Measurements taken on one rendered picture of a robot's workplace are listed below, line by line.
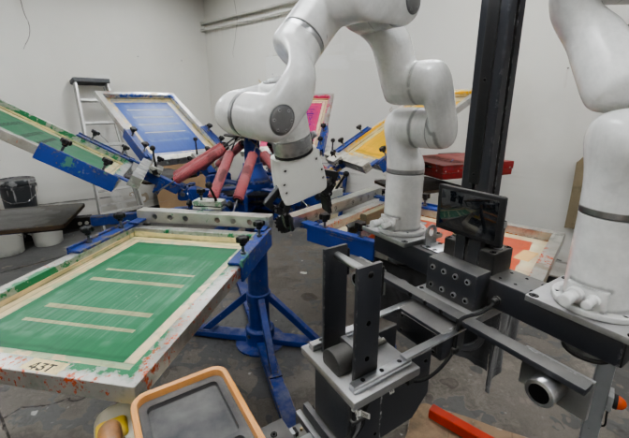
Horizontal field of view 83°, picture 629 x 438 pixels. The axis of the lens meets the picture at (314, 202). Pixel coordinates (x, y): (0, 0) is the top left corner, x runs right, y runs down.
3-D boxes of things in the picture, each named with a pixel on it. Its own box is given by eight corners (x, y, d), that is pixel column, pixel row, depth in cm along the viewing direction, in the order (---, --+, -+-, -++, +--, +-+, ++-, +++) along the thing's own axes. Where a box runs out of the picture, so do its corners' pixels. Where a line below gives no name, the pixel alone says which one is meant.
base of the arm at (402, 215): (392, 243, 86) (396, 180, 81) (358, 228, 96) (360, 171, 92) (435, 231, 94) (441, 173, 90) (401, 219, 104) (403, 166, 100)
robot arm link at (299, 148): (304, 123, 71) (307, 136, 72) (264, 137, 68) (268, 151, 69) (324, 131, 65) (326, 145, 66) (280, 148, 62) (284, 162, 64)
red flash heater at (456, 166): (466, 166, 281) (468, 151, 278) (516, 176, 240) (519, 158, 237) (400, 170, 261) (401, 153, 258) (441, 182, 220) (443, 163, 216)
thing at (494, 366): (518, 339, 148) (534, 242, 137) (487, 407, 115) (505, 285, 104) (509, 336, 150) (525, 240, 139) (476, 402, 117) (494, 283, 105)
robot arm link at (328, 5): (371, 17, 78) (431, 2, 68) (323, 89, 73) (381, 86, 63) (332, -57, 68) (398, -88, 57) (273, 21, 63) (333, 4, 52)
